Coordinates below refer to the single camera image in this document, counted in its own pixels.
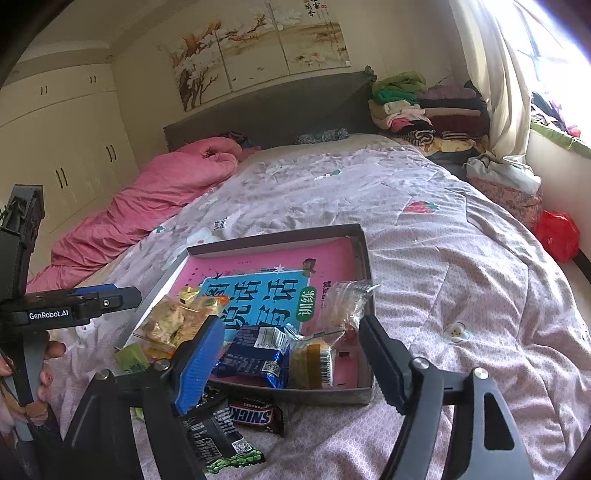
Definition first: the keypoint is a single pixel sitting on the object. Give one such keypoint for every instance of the yellow snack packet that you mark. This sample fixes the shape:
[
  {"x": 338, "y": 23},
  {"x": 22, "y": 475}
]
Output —
[{"x": 187, "y": 295}]

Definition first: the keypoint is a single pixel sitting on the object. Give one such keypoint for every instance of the grey cardboard box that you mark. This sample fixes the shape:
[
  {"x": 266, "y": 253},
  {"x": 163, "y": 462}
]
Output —
[{"x": 362, "y": 258}]

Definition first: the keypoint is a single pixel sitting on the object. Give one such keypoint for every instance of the clear cake packet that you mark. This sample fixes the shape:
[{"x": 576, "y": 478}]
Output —
[{"x": 309, "y": 360}]

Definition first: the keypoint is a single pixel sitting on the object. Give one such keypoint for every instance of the clear packet with red pieces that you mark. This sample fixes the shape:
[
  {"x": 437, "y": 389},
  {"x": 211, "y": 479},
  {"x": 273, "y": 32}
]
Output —
[{"x": 348, "y": 300}]

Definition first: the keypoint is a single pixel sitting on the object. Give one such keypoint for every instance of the brown chocolate bar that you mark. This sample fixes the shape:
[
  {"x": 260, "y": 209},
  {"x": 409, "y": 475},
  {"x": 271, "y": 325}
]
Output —
[{"x": 256, "y": 415}]

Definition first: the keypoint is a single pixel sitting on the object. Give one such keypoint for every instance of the blue snack packet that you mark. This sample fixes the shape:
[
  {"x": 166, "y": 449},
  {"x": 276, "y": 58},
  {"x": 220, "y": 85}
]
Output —
[{"x": 249, "y": 360}]

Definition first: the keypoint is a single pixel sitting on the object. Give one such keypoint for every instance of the pink blanket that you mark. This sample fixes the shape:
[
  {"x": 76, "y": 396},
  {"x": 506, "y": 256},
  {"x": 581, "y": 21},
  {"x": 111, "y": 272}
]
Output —
[{"x": 152, "y": 198}]

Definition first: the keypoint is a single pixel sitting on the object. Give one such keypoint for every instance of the red plastic bag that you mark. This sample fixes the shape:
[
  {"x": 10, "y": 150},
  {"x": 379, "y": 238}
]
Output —
[{"x": 556, "y": 235}]

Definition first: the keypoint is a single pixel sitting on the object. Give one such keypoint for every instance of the orange cracker packet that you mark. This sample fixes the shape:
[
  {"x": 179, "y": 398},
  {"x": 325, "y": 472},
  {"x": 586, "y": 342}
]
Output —
[{"x": 171, "y": 323}]

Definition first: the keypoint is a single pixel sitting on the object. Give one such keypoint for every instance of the white bag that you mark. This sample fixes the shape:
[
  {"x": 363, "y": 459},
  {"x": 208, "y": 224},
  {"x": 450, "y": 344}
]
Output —
[{"x": 501, "y": 173}]

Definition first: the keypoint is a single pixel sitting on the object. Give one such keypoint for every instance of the pink floral cloth bag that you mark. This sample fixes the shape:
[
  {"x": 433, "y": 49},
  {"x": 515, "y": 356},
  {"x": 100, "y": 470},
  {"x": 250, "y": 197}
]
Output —
[{"x": 512, "y": 205}]

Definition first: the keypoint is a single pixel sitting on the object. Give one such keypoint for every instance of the green snack packet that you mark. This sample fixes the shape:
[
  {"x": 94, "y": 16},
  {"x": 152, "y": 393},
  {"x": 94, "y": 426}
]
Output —
[{"x": 131, "y": 360}]

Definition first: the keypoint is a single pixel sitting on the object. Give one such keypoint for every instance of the pile of folded clothes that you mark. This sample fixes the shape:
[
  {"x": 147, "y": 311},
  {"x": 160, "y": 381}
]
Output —
[{"x": 443, "y": 110}]

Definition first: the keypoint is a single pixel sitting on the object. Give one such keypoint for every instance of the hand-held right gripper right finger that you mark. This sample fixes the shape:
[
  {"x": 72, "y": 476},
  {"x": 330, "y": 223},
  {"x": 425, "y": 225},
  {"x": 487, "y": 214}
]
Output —
[{"x": 383, "y": 360}]

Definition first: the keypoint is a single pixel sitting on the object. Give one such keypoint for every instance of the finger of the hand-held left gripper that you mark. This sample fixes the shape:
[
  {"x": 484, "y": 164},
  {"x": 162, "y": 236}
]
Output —
[{"x": 115, "y": 302}]

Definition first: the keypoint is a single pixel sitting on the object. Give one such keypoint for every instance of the patterned pillow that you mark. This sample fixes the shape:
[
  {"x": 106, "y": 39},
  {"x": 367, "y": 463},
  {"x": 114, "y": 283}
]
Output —
[{"x": 323, "y": 136}]

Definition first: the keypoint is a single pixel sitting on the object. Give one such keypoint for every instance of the cream curtain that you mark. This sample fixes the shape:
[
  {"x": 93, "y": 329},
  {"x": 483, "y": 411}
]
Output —
[{"x": 498, "y": 78}]

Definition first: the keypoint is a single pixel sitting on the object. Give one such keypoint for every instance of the flower wall painting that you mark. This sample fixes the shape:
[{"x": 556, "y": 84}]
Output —
[{"x": 258, "y": 50}]

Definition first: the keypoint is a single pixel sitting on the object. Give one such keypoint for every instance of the clothes on windowsill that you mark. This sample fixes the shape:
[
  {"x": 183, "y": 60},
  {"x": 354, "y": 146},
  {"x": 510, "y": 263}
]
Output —
[{"x": 551, "y": 113}]

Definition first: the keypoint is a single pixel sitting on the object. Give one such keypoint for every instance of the green windowsill cloth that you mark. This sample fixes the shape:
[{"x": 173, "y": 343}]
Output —
[{"x": 561, "y": 138}]

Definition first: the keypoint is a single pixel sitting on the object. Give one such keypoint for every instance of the grey headboard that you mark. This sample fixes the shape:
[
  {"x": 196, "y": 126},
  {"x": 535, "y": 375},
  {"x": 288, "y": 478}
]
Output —
[{"x": 277, "y": 110}]

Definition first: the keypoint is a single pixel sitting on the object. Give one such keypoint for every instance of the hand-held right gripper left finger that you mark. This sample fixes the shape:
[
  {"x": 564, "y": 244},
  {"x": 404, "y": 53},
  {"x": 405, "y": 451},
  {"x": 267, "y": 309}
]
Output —
[{"x": 198, "y": 364}]

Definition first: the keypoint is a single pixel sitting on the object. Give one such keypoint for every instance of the person's left hand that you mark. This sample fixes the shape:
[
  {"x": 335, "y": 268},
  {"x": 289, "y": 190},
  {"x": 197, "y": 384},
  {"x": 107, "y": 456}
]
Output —
[{"x": 54, "y": 350}]

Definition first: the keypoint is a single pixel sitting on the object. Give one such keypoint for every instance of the black green pea packet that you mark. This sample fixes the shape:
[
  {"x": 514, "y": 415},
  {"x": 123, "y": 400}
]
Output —
[{"x": 217, "y": 438}]

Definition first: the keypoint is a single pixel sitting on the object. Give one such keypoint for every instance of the cream wardrobe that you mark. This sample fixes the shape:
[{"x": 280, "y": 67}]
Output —
[{"x": 60, "y": 147}]

